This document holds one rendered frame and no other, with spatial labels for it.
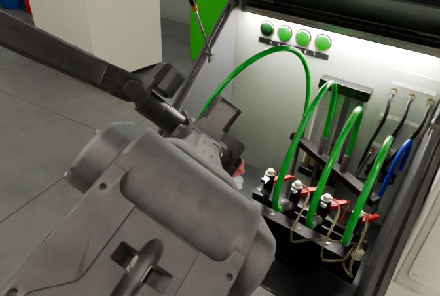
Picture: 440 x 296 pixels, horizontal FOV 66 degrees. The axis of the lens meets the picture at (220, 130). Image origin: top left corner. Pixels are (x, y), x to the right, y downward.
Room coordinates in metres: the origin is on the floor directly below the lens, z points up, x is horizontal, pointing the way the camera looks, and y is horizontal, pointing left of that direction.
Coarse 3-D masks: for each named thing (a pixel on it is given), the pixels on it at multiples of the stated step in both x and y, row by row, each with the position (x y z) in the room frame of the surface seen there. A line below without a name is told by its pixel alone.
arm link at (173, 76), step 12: (156, 72) 0.68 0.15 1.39; (168, 72) 0.69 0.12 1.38; (180, 72) 0.70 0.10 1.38; (132, 84) 0.62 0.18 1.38; (144, 84) 0.67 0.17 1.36; (156, 84) 0.67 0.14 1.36; (168, 84) 0.67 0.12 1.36; (180, 84) 0.69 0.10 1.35; (132, 96) 0.61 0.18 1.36; (144, 96) 0.62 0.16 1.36; (168, 96) 0.68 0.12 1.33
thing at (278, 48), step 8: (272, 48) 0.78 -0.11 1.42; (280, 48) 0.79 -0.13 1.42; (288, 48) 0.81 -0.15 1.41; (296, 48) 0.83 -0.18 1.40; (256, 56) 0.75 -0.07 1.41; (264, 56) 0.77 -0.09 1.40; (240, 64) 0.74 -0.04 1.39; (248, 64) 0.74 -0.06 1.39; (304, 64) 0.85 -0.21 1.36; (232, 72) 0.72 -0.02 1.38; (224, 80) 0.71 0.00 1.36; (216, 88) 0.70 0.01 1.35; (208, 104) 0.68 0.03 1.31; (304, 104) 0.88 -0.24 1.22; (200, 112) 0.68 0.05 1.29; (304, 112) 0.88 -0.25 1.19
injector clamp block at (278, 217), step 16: (256, 192) 0.75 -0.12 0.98; (272, 192) 0.75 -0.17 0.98; (272, 208) 0.71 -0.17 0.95; (272, 224) 0.64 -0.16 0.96; (288, 224) 0.63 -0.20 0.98; (304, 224) 0.66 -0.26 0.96; (288, 240) 0.61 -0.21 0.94; (352, 240) 0.59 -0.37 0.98; (368, 240) 0.60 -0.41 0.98; (288, 256) 0.61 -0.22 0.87; (304, 256) 0.59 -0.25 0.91; (336, 256) 0.55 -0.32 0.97; (336, 272) 0.54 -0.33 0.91; (352, 272) 0.52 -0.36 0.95
